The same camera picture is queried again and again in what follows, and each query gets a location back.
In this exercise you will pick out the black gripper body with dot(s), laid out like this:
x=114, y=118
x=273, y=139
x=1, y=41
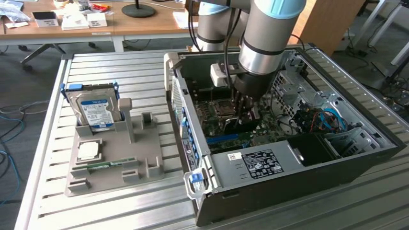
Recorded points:
x=251, y=83

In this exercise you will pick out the green black graphics card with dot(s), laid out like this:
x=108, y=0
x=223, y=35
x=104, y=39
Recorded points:
x=233, y=128

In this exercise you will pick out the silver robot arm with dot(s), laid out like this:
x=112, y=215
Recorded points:
x=267, y=43

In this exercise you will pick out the metal CPU socket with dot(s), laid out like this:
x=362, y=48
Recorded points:
x=219, y=107

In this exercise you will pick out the green motherboard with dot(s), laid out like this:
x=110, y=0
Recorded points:
x=269, y=129

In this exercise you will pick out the silver chipset heatsink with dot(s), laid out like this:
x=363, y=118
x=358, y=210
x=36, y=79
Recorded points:
x=258, y=141

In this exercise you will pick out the blue expansion slot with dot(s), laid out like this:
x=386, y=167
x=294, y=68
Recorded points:
x=221, y=139

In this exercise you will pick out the metal drive cage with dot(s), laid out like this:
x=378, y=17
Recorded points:
x=297, y=94

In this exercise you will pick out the blue card retention latch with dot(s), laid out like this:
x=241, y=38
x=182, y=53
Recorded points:
x=184, y=117
x=188, y=132
x=192, y=143
x=196, y=157

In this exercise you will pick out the grey power supply unit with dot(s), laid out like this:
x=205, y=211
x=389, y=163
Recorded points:
x=229, y=167

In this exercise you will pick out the black plastic shroud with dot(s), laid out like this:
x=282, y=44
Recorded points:
x=313, y=151

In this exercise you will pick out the white paper sheet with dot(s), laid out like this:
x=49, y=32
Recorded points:
x=181, y=20

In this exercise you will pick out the wooden cabinet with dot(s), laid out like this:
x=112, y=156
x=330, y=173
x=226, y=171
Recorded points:
x=329, y=24

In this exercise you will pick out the grey drive tray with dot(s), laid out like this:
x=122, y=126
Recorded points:
x=354, y=143

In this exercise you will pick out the black grey PC case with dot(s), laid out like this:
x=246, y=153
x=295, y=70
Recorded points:
x=287, y=191

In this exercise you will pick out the wooden office desk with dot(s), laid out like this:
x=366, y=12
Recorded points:
x=153, y=26
x=37, y=33

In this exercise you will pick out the grey parts rack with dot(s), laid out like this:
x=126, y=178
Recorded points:
x=121, y=153

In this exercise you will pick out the hard disk blue label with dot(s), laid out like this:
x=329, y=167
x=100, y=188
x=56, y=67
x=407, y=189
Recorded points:
x=96, y=112

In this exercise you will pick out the black round stand base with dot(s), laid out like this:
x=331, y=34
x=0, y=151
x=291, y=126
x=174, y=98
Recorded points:
x=138, y=12

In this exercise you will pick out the green RAM stick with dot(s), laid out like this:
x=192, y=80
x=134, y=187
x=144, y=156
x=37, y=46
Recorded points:
x=105, y=164

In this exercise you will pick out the silver CPU chip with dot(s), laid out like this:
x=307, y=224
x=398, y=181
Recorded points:
x=88, y=151

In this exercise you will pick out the small white labelled box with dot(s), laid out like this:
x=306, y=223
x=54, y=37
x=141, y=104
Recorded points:
x=96, y=21

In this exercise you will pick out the wide white box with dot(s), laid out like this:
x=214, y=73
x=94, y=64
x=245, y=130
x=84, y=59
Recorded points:
x=74, y=24

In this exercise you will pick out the white box black lid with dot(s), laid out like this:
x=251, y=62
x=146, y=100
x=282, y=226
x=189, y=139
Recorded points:
x=45, y=22

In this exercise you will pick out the white paper tag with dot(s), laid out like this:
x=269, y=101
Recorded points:
x=16, y=25

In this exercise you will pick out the clear plastic bag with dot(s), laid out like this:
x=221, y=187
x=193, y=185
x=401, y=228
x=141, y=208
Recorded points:
x=13, y=15

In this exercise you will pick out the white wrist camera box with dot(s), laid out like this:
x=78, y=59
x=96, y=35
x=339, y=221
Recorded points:
x=219, y=76

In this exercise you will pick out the black plastic bracket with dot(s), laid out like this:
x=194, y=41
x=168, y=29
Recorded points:
x=302, y=119

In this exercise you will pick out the white table frame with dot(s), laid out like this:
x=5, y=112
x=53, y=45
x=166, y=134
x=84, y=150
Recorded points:
x=382, y=25

